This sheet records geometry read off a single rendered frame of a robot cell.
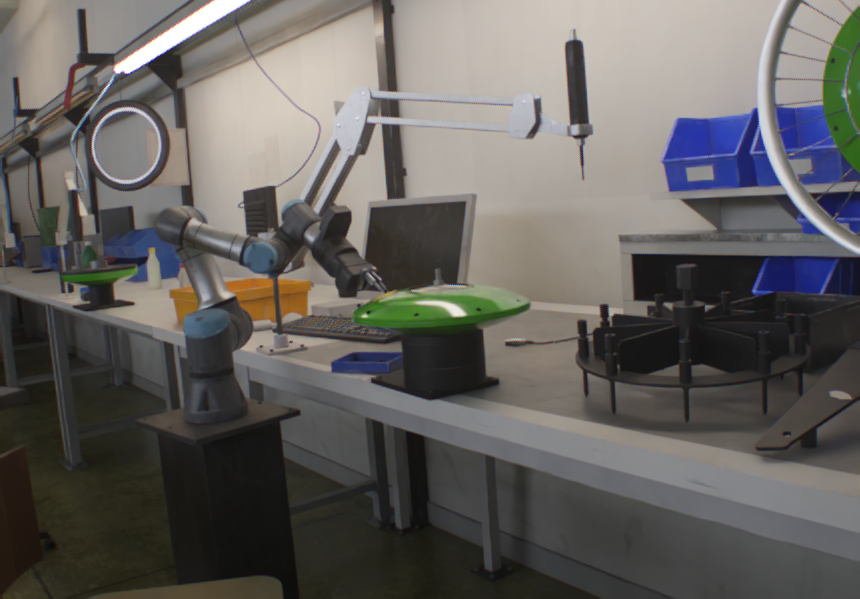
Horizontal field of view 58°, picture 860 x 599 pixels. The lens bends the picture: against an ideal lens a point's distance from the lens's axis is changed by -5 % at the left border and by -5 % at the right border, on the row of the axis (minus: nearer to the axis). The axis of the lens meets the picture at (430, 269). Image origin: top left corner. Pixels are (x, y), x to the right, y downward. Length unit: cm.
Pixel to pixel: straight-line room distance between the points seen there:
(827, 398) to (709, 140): 109
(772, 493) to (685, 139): 117
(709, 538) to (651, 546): 21
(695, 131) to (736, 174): 25
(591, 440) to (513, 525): 176
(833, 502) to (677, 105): 140
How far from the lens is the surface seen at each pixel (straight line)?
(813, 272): 195
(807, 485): 95
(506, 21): 260
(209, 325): 160
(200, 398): 163
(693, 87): 213
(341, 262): 157
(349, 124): 179
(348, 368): 163
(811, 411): 108
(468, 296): 133
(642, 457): 107
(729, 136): 204
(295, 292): 246
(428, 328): 128
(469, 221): 210
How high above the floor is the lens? 125
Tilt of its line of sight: 5 degrees down
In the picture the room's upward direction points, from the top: 4 degrees counter-clockwise
